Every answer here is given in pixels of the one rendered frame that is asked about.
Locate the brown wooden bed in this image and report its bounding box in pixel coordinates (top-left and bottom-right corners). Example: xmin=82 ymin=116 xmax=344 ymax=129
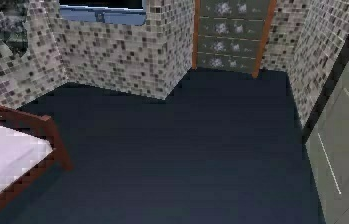
xmin=0 ymin=99 xmax=74 ymax=224

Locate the grey orange-framed chest of drawers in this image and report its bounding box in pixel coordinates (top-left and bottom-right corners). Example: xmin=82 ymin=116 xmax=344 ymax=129
xmin=191 ymin=0 xmax=278 ymax=80

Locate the blue framed window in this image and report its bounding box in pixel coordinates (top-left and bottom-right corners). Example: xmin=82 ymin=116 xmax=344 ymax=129
xmin=58 ymin=0 xmax=148 ymax=27

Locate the grey panelled room door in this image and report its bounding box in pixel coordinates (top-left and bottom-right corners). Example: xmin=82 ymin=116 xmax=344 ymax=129
xmin=301 ymin=3 xmax=349 ymax=224

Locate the grey framed wall picture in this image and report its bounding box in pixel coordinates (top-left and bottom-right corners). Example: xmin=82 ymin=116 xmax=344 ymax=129
xmin=0 ymin=0 xmax=30 ymax=70

